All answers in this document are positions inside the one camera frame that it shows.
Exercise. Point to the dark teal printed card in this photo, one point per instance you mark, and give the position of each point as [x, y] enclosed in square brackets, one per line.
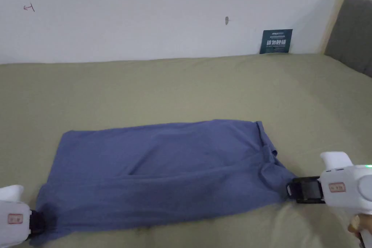
[276, 41]

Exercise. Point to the grey padded headboard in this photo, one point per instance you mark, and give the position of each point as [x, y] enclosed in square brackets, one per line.
[350, 33]

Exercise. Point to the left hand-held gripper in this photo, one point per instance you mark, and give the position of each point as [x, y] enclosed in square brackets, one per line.
[13, 216]

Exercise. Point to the blue shirt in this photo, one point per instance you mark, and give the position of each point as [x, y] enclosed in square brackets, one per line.
[159, 166]

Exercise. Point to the person's right hand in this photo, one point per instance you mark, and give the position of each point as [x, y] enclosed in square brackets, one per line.
[355, 226]

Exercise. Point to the bed with pale green sheet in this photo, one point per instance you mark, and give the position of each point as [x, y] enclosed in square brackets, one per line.
[174, 91]

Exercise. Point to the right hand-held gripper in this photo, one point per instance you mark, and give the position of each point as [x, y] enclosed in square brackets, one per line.
[345, 190]

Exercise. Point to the pale wooden headboard post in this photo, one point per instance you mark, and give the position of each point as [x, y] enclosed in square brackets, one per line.
[334, 12]

